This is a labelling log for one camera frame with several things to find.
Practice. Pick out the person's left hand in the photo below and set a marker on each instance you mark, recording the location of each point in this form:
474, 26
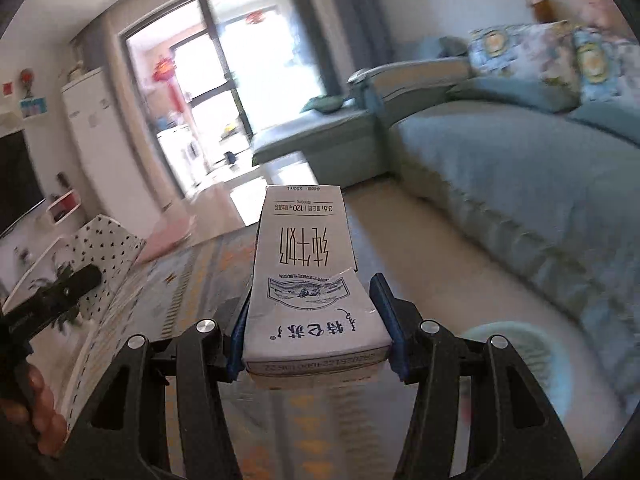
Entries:
50, 425

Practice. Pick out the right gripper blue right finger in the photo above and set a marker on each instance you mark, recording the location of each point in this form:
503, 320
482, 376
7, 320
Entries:
514, 430

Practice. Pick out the white milk carton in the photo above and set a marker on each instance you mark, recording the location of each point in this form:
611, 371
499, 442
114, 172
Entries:
310, 322

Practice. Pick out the floral cushion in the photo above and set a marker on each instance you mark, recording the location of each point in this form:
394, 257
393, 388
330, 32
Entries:
608, 67
539, 52

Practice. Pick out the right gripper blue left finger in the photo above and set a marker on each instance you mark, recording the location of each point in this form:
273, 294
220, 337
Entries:
121, 431

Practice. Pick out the red white wall box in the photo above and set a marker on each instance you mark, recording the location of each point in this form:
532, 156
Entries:
63, 206

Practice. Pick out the floral cushion left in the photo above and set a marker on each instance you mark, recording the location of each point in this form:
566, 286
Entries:
539, 52

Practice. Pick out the blue sectional sofa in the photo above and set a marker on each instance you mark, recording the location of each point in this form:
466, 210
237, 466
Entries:
553, 197

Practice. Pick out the teal bowl cushion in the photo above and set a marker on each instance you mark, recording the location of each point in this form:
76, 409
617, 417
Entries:
326, 105

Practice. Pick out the pink laptop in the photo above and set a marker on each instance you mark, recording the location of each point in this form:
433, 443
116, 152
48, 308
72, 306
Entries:
170, 232

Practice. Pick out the floral cushion right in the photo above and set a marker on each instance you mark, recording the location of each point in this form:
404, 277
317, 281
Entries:
608, 67

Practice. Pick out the white tall air conditioner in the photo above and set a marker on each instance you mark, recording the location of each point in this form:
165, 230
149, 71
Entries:
106, 156

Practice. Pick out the brown monkey plush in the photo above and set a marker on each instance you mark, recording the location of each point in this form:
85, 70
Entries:
542, 11

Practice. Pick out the white washing machine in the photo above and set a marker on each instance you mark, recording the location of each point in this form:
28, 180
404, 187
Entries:
184, 156

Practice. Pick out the black television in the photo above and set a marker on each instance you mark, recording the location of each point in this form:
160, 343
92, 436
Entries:
20, 189

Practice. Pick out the polka dot paper bag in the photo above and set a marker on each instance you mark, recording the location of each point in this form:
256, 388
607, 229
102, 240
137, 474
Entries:
61, 348

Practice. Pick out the blue flat pillow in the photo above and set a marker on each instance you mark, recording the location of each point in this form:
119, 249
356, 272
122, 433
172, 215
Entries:
525, 93

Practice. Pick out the pink pig plush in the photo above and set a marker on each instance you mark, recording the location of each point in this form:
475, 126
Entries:
598, 13

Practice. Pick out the blue grey curtain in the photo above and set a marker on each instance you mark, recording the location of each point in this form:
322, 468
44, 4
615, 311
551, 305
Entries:
367, 33

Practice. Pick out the green potted plant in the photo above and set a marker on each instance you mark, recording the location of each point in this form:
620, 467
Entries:
54, 300

